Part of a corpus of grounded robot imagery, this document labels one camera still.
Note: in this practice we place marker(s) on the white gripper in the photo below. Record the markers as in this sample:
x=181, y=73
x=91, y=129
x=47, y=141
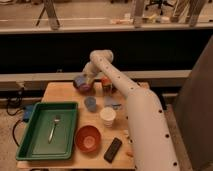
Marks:
x=90, y=71

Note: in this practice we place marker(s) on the blue sponge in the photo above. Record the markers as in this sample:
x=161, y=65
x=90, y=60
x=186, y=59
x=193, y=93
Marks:
x=79, y=80

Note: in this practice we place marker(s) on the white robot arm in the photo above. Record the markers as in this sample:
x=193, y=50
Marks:
x=153, y=149

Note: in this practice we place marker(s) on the red bowl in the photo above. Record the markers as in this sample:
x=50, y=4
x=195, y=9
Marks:
x=87, y=139

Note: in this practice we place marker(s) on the white paper cup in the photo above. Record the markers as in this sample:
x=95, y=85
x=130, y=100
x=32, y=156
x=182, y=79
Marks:
x=107, y=115

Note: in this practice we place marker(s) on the metal spoon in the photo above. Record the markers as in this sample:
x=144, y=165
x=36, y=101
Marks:
x=55, y=122

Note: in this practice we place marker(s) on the blue power box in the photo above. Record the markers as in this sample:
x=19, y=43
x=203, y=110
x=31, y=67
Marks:
x=27, y=112

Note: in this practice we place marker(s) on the black remote control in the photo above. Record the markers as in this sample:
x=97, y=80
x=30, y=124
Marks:
x=112, y=150

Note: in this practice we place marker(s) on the green plastic tray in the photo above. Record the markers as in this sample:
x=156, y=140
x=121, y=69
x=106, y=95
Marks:
x=34, y=144

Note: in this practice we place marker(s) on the black office chair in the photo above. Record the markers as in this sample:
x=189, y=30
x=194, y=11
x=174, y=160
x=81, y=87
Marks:
x=160, y=4

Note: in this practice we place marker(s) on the grey panel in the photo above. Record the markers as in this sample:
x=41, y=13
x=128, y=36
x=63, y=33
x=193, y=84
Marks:
x=193, y=110

